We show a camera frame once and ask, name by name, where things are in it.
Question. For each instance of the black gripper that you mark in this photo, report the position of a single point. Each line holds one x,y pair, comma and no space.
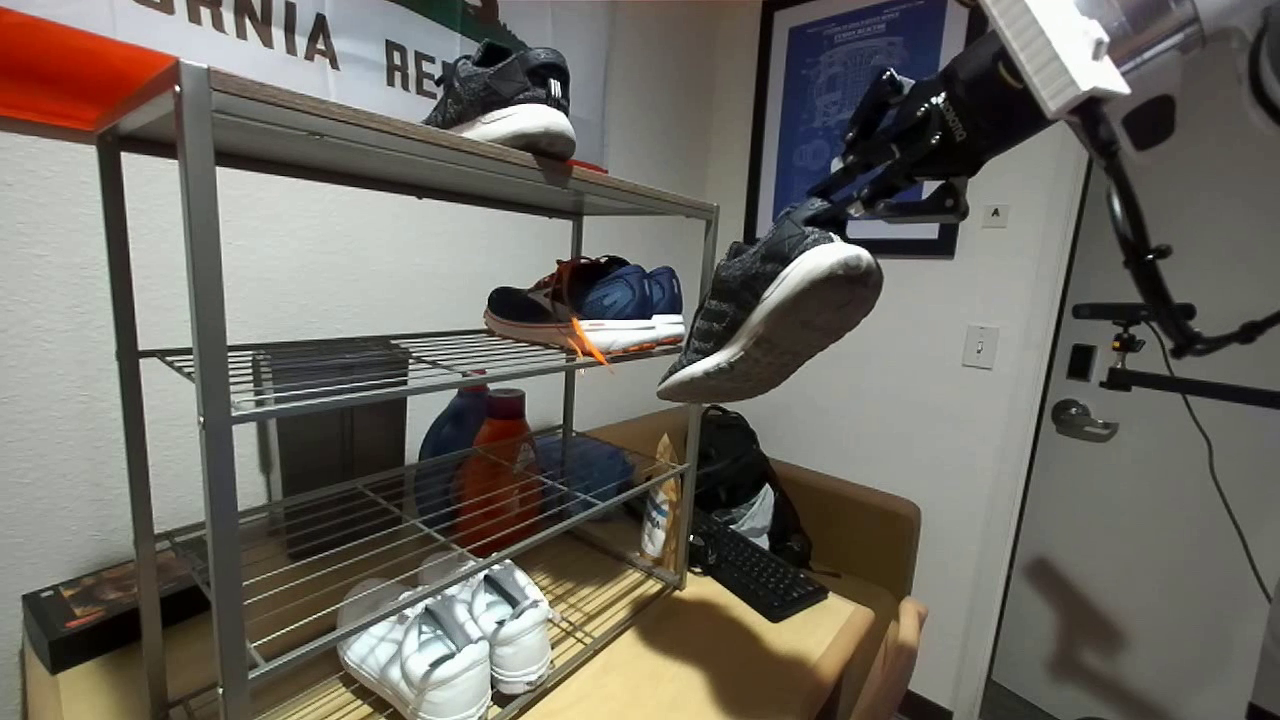
986,114

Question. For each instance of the black sneaker white sole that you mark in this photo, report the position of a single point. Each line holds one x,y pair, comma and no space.
772,314
501,92

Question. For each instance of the grey metal shoe rack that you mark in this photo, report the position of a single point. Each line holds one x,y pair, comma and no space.
202,401

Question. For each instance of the framed blue poster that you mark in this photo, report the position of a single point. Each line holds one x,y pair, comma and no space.
827,80

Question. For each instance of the black door keypad lock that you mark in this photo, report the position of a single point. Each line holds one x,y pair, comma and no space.
1082,360

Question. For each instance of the blue running sneaker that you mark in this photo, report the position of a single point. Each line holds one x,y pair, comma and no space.
654,302
534,308

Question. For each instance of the tan cardboard box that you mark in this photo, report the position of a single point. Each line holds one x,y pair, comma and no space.
866,534

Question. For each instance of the black computer keyboard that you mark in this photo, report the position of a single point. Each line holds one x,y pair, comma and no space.
761,574

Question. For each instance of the blue cloth bag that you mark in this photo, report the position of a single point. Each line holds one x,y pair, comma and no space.
586,467

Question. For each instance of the white door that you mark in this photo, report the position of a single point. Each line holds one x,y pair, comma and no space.
1133,601

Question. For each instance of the blue plastic jug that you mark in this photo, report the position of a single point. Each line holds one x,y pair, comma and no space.
447,427

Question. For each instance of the grey storage box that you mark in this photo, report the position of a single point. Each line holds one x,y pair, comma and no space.
332,427

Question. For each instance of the California Republic flag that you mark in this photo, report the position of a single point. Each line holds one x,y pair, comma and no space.
80,74

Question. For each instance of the black flat box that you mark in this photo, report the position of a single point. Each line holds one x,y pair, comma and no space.
95,614

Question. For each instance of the white light switch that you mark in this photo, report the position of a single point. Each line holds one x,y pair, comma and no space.
981,346

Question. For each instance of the black camera bar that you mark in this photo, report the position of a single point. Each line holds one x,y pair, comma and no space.
1133,314

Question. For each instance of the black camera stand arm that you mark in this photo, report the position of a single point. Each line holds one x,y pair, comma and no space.
1200,387

